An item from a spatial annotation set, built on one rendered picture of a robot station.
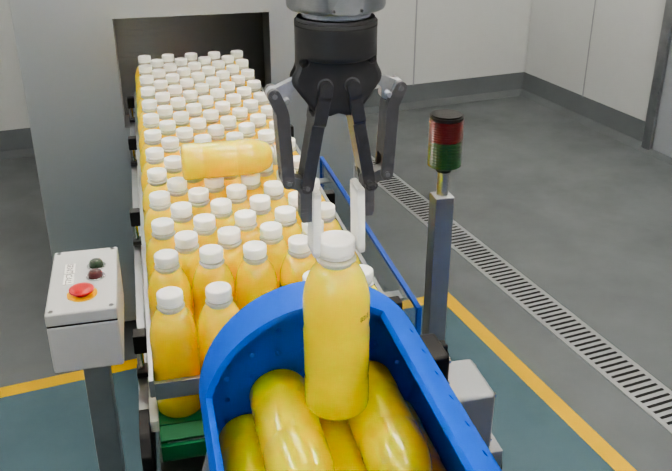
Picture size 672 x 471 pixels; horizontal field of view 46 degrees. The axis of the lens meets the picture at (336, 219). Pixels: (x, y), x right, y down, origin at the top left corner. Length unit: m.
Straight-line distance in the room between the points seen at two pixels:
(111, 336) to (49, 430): 1.60
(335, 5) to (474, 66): 5.41
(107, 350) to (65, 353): 0.06
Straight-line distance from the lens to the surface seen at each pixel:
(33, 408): 2.92
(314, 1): 0.69
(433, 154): 1.48
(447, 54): 5.95
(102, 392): 1.37
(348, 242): 0.80
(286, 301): 0.91
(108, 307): 1.20
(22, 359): 3.18
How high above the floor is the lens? 1.70
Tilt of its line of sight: 25 degrees down
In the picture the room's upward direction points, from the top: straight up
